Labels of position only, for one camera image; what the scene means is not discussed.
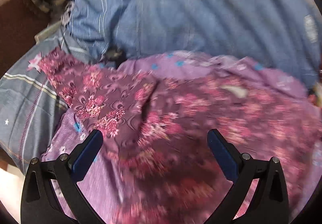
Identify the blue plaid quilt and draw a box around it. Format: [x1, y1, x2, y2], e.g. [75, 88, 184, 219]
[68, 0, 321, 87]

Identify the beige wooden bed rail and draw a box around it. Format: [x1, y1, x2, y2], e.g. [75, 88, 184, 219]
[34, 21, 62, 44]

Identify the grey star patterned sheet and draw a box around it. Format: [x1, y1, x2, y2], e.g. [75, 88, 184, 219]
[1, 30, 96, 173]

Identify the purple floral bed sheet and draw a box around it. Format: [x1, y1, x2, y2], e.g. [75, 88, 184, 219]
[41, 50, 322, 224]

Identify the grey crumpled small cloth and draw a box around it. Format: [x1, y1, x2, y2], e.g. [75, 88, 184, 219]
[60, 1, 75, 26]

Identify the maroon floral patterned garment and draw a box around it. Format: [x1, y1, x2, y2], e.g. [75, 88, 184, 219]
[40, 47, 320, 224]

